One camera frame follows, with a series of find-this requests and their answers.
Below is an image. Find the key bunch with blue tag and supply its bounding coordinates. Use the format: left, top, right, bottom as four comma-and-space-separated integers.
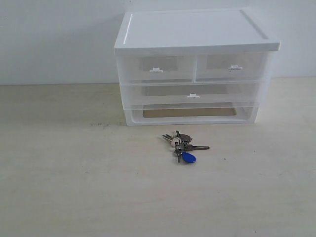
162, 130, 210, 164

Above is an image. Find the clear wide middle drawer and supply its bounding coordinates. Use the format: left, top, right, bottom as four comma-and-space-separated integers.
120, 82, 266, 110

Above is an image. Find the white plastic drawer cabinet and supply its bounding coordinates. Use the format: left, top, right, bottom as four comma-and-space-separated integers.
114, 8, 281, 126

